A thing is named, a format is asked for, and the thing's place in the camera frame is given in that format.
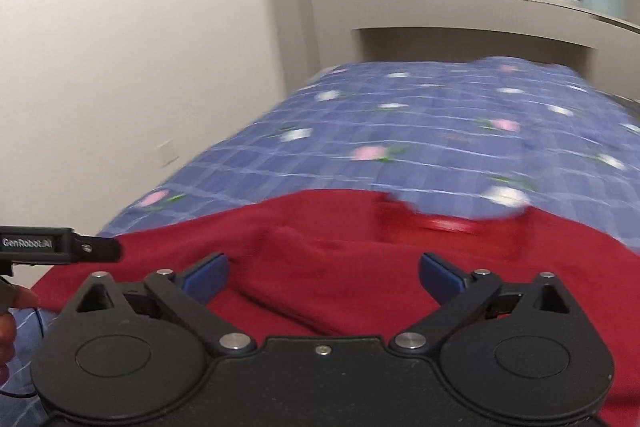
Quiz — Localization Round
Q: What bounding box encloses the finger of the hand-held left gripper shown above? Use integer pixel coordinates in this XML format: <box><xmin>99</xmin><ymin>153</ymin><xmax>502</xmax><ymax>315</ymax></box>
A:
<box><xmin>75</xmin><ymin>234</ymin><xmax>124</xmax><ymax>263</ymax></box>

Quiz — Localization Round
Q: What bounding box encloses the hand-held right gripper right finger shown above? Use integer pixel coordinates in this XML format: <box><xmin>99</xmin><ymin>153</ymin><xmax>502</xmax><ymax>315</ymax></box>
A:
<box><xmin>390</xmin><ymin>253</ymin><xmax>572</xmax><ymax>354</ymax></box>

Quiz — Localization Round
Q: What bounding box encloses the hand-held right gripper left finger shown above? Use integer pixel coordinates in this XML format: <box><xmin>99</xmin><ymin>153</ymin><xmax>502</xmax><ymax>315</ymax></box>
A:
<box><xmin>74</xmin><ymin>253</ymin><xmax>256</xmax><ymax>356</ymax></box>

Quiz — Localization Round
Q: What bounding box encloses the red knit sweater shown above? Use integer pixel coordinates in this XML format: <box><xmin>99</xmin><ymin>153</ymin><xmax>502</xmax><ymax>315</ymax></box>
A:
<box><xmin>37</xmin><ymin>189</ymin><xmax>640</xmax><ymax>427</ymax></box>

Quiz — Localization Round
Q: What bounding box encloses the person's left hand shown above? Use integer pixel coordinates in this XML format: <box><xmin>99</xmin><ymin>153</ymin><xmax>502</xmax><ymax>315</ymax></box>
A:
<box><xmin>0</xmin><ymin>284</ymin><xmax>42</xmax><ymax>367</ymax></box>

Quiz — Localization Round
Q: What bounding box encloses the blue checked floral blanket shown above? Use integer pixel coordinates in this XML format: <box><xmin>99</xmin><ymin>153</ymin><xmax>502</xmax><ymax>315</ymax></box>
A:
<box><xmin>0</xmin><ymin>58</ymin><xmax>640</xmax><ymax>427</ymax></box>

